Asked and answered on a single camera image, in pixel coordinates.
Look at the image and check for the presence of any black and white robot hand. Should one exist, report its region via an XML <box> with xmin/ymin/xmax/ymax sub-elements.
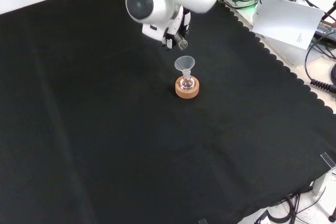
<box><xmin>141</xmin><ymin>7</ymin><xmax>192</xmax><ymax>51</ymax></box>

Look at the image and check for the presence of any clear graduated cylinder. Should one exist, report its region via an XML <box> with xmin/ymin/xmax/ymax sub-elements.
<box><xmin>175</xmin><ymin>33</ymin><xmax>189</xmax><ymax>51</ymax></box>

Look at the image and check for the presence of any glass round-bottom flask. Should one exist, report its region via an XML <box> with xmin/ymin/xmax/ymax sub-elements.
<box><xmin>179</xmin><ymin>73</ymin><xmax>196</xmax><ymax>91</ymax></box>

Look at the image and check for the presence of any clear plastic funnel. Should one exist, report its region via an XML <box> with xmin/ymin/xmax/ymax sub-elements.
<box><xmin>174</xmin><ymin>55</ymin><xmax>196</xmax><ymax>78</ymax></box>

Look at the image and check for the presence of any black bench cloth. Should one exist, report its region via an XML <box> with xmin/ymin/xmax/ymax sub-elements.
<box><xmin>0</xmin><ymin>0</ymin><xmax>336</xmax><ymax>224</ymax></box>

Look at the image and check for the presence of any pale board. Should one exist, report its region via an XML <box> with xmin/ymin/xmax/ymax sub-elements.
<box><xmin>251</xmin><ymin>0</ymin><xmax>326</xmax><ymax>50</ymax></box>

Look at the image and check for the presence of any black power adapter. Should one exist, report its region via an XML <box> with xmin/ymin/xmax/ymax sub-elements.
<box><xmin>314</xmin><ymin>20</ymin><xmax>336</xmax><ymax>39</ymax></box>

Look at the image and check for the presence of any cork ring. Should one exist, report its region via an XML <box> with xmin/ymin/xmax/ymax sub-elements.
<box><xmin>174</xmin><ymin>76</ymin><xmax>201</xmax><ymax>99</ymax></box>

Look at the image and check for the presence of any white bench bracket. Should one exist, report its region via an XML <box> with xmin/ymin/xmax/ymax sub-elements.
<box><xmin>311</xmin><ymin>170</ymin><xmax>336</xmax><ymax>196</ymax></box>

